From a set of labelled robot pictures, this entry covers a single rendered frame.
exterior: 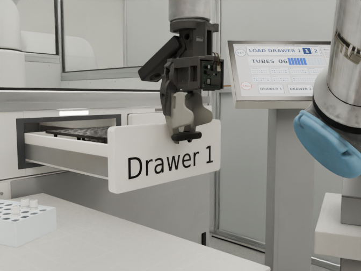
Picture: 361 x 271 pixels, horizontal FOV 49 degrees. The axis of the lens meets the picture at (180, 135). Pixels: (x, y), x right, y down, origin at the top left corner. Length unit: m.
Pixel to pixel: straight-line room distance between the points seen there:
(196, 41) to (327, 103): 0.27
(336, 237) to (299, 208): 0.97
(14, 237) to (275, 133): 1.15
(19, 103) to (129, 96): 0.32
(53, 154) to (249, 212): 1.99
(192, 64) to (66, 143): 0.30
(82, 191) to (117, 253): 0.48
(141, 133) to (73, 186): 0.38
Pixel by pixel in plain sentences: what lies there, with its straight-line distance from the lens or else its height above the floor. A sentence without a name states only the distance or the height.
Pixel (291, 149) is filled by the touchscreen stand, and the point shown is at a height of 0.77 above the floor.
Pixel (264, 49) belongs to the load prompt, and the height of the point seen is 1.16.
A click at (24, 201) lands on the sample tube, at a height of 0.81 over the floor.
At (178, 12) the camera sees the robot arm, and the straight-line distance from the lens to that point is 0.69.
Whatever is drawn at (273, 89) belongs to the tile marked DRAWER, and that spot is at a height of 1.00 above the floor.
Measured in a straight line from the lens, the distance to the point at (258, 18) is 2.59.
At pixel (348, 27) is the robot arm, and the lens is 0.43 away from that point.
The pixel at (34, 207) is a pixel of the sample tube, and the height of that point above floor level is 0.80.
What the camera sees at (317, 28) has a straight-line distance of 2.39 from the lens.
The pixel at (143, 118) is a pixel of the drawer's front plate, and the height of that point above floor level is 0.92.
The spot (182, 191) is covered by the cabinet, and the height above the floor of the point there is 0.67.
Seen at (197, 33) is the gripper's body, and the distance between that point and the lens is 0.69.
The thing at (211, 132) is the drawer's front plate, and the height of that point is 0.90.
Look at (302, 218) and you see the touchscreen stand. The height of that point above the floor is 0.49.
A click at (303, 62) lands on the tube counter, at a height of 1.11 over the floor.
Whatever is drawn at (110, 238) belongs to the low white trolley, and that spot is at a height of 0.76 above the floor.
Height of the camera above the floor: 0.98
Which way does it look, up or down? 6 degrees down
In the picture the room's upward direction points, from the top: straight up
